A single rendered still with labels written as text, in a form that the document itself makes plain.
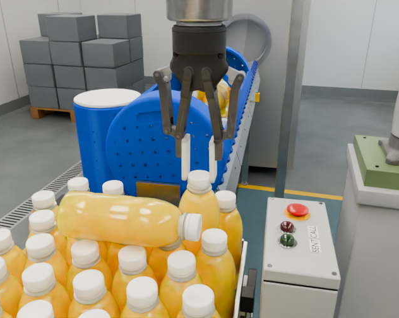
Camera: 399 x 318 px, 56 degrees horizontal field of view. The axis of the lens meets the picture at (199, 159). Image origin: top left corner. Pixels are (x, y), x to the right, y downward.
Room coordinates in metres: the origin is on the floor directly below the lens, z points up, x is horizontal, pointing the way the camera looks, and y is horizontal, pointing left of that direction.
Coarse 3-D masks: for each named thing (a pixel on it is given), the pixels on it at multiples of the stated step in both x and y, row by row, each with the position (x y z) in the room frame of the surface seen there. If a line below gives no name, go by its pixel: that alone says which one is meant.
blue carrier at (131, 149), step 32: (192, 96) 0.84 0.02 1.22; (128, 128) 0.81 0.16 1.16; (160, 128) 0.79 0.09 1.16; (192, 128) 0.78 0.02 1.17; (224, 128) 0.86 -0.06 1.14; (128, 160) 0.81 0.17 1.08; (160, 160) 0.79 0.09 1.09; (192, 160) 0.78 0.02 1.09; (224, 160) 0.77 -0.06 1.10; (128, 192) 0.81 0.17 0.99
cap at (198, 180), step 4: (192, 172) 0.55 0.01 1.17; (196, 172) 0.55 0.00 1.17; (200, 172) 0.55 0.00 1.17; (204, 172) 0.55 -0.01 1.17; (208, 172) 0.55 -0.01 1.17; (188, 176) 0.54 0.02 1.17; (192, 176) 0.54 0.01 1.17; (196, 176) 0.54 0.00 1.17; (200, 176) 0.54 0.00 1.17; (204, 176) 0.54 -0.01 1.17; (208, 176) 0.54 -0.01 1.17; (188, 180) 0.54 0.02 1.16; (192, 180) 0.53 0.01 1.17; (196, 180) 0.53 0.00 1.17; (200, 180) 0.53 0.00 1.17; (204, 180) 0.53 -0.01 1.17; (208, 180) 0.53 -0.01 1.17; (188, 184) 0.54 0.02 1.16; (192, 184) 0.53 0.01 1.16; (196, 184) 0.53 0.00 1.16; (200, 184) 0.53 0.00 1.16; (204, 184) 0.53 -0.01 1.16; (208, 184) 0.53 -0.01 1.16; (192, 188) 0.53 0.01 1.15; (196, 188) 0.53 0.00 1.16; (200, 188) 0.53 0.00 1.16; (204, 188) 0.53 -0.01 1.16
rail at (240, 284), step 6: (246, 246) 0.61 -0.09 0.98; (246, 252) 0.61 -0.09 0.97; (240, 270) 0.54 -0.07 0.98; (240, 276) 0.53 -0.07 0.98; (240, 282) 0.51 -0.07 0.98; (240, 288) 0.50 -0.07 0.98; (240, 294) 0.48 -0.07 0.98; (240, 300) 0.48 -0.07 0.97; (234, 306) 0.46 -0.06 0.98; (234, 312) 0.44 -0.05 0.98
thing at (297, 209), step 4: (292, 204) 0.55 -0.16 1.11; (296, 204) 0.55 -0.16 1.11; (300, 204) 0.55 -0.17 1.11; (288, 208) 0.54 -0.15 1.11; (292, 208) 0.54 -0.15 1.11; (296, 208) 0.54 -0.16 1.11; (300, 208) 0.54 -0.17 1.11; (304, 208) 0.54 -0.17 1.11; (292, 212) 0.53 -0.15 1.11; (296, 212) 0.53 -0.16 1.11; (300, 212) 0.53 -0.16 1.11; (304, 212) 0.53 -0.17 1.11; (308, 212) 0.53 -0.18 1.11
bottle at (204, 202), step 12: (192, 192) 0.53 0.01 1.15; (204, 192) 0.53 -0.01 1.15; (180, 204) 0.54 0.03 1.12; (192, 204) 0.52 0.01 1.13; (204, 204) 0.52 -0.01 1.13; (216, 204) 0.53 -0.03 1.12; (204, 216) 0.51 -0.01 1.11; (216, 216) 0.52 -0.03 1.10; (204, 228) 0.51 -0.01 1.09; (192, 252) 0.51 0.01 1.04
